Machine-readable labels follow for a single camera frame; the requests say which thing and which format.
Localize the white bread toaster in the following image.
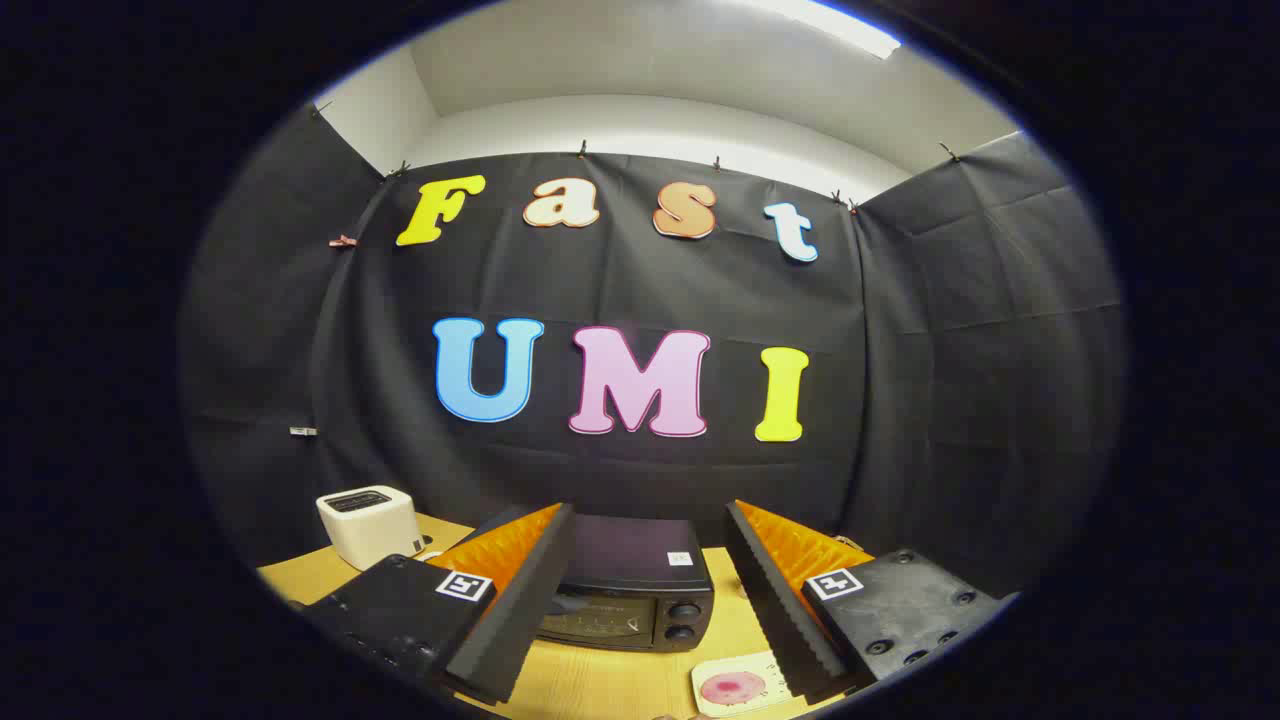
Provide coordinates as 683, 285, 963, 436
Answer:
316, 486, 425, 572

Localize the cream square plate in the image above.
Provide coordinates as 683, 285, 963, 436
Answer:
690, 650, 801, 719

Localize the pink ham slice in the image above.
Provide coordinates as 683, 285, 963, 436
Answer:
700, 672, 768, 706

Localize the black toaster oven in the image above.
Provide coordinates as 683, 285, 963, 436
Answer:
470, 510, 716, 654

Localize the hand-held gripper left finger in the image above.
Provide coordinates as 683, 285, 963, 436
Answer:
300, 503, 578, 706

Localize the row of black cloth clips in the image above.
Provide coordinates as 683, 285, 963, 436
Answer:
310, 100, 966, 216

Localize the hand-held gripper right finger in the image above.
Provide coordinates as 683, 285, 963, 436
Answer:
724, 500, 1021, 706

